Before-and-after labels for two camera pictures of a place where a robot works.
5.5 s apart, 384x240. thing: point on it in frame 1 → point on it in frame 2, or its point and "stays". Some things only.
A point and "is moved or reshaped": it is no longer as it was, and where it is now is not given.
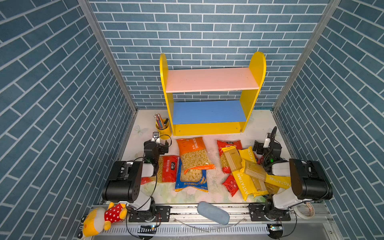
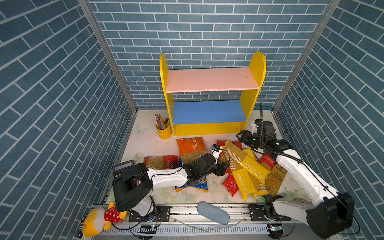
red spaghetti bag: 231,184 stays
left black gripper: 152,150 → 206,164
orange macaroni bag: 193,154 stays
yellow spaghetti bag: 233,157 is moved or reshaped
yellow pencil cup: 162,124 stays
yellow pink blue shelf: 211,100 stays
